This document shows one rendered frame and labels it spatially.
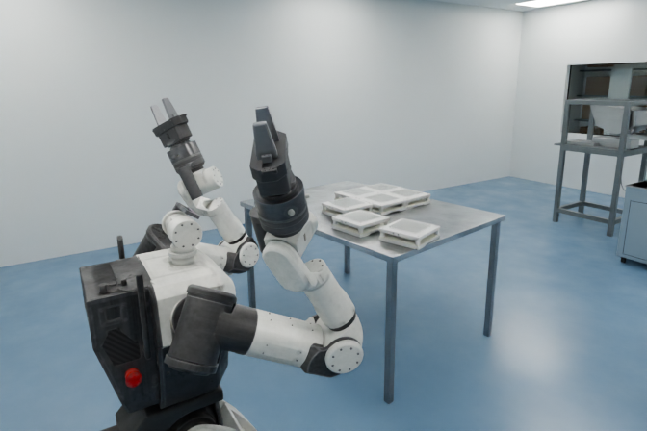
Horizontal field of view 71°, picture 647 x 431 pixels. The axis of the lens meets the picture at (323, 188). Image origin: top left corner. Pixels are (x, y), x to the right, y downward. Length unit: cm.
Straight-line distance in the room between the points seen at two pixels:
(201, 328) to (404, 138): 632
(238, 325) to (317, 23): 543
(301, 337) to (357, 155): 566
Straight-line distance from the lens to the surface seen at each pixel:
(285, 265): 81
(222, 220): 139
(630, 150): 594
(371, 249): 239
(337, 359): 94
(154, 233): 126
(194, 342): 88
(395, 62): 684
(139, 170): 532
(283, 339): 92
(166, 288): 99
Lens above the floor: 171
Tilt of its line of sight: 13 degrees down
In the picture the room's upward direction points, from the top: 1 degrees counter-clockwise
